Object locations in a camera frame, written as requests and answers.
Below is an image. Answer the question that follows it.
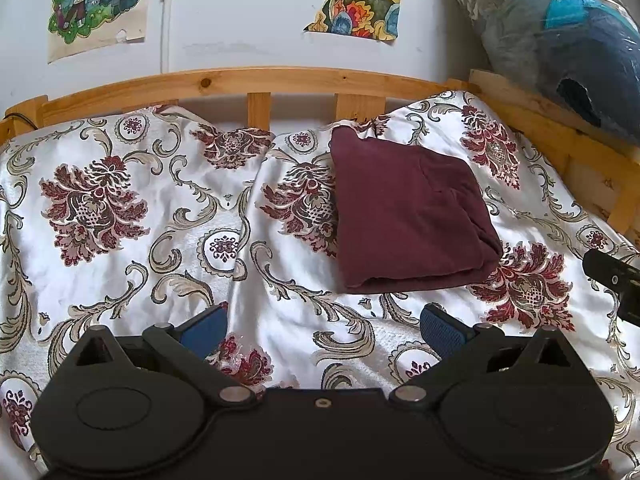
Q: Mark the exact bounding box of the clear plastic bag of bedding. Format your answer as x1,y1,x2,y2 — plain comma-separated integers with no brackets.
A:
452,0,640,146

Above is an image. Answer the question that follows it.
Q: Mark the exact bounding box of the floral satin blanket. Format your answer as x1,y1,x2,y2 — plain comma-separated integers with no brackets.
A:
0,90,640,480

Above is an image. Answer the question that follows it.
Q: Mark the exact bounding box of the anime girl wall poster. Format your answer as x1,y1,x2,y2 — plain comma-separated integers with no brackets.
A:
47,0,153,63

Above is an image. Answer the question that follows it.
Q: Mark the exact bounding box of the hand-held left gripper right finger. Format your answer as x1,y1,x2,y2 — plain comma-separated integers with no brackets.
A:
390,304,571,406

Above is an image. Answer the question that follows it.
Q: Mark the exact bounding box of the white wall pipe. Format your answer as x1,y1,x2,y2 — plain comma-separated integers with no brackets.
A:
160,0,178,73

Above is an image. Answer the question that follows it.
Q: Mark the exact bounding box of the black cable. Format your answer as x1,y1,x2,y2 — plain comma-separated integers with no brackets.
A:
0,110,43,131

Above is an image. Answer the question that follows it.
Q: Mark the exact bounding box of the landscape drawing wall poster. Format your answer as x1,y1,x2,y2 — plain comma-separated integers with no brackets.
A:
300,0,406,43

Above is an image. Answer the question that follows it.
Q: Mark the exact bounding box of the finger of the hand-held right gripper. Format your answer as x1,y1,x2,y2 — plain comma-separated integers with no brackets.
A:
582,247,640,326

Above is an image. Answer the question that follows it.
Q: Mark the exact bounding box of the wooden bed frame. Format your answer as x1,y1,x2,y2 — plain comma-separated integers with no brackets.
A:
0,67,640,241

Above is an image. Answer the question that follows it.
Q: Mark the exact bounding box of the maroon long-sleeve sweater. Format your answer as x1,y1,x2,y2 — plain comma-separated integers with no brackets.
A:
330,125,503,295

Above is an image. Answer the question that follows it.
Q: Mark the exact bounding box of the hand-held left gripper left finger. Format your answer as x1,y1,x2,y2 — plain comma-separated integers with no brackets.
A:
75,305,258,406

